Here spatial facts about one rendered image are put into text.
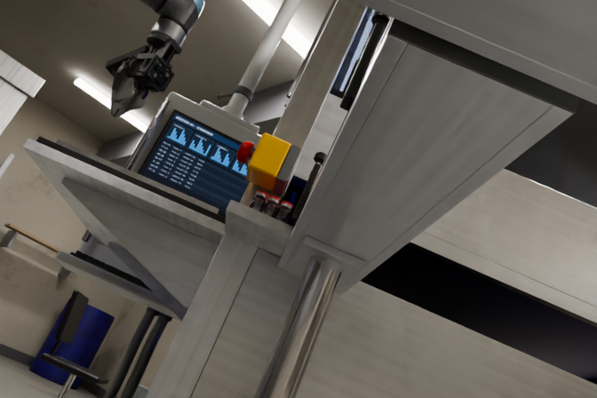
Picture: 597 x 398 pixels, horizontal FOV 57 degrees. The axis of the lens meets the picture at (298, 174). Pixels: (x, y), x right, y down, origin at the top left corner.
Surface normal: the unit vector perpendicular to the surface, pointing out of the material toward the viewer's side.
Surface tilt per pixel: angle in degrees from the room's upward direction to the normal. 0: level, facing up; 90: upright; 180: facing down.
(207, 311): 90
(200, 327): 90
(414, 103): 180
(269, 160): 90
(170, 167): 90
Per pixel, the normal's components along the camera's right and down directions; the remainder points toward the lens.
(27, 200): 0.63, -0.07
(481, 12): -0.37, 0.84
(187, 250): 0.14, -0.36
